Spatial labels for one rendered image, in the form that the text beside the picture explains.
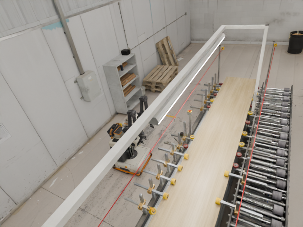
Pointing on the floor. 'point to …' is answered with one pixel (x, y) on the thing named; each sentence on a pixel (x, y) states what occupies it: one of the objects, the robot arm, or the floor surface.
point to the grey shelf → (127, 105)
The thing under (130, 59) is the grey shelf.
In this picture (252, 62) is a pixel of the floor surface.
